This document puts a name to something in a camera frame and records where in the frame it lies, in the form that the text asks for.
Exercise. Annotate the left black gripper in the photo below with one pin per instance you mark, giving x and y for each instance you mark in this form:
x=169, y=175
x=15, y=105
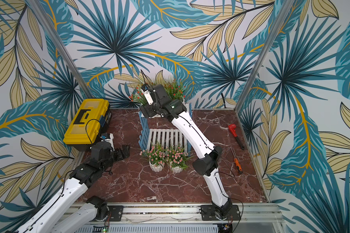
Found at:
x=121, y=157

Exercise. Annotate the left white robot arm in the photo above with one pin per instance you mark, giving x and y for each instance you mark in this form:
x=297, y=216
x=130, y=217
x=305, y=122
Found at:
x=47, y=219

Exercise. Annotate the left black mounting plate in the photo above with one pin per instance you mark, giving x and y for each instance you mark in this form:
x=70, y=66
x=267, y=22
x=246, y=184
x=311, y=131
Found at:
x=113, y=212

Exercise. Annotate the yellow black toolbox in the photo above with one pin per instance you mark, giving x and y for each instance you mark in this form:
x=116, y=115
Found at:
x=91, y=120

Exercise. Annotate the black mounting plate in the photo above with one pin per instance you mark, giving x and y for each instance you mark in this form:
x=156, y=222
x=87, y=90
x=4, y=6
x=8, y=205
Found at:
x=209, y=213
x=113, y=212

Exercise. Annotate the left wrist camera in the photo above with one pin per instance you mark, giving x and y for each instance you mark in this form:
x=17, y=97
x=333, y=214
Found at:
x=108, y=137

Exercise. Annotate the left aluminium corner post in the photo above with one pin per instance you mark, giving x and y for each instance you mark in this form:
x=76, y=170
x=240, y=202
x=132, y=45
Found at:
x=50, y=29

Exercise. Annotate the aluminium corner post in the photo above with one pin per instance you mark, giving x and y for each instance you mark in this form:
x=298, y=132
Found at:
x=284, y=11
x=50, y=29

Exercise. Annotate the right aluminium corner post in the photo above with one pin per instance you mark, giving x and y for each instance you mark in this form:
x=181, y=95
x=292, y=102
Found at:
x=284, y=11

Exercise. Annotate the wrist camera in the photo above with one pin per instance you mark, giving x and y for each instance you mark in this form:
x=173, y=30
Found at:
x=147, y=91
x=108, y=137

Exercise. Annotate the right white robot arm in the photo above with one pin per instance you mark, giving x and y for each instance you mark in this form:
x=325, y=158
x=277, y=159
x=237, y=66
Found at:
x=208, y=155

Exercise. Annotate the pink flower pot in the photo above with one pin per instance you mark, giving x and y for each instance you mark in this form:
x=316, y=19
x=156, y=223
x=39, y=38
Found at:
x=177, y=158
x=156, y=157

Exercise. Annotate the orange handled screwdriver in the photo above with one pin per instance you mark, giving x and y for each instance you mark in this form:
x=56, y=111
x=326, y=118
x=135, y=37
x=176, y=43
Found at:
x=236, y=162

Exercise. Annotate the blue white wooden rack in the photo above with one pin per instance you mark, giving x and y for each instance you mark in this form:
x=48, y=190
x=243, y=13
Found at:
x=165, y=137

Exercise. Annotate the red flower pot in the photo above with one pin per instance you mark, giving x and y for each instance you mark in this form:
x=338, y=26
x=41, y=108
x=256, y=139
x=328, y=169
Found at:
x=175, y=89
x=137, y=95

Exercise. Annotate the white perforated cable tray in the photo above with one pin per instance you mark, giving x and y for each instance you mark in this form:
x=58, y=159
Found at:
x=150, y=228

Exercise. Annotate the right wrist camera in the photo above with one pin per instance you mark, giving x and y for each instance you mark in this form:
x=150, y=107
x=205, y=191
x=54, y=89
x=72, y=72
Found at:
x=147, y=91

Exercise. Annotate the red pipe wrench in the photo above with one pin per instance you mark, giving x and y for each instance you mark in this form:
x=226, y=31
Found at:
x=232, y=129

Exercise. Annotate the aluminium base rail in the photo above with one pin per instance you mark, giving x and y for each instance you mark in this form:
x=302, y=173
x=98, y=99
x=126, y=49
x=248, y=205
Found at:
x=137, y=213

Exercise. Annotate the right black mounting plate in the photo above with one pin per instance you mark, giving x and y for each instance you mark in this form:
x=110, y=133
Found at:
x=209, y=213

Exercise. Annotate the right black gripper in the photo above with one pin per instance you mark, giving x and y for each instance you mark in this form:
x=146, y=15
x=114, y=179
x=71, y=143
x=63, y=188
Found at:
x=148, y=108

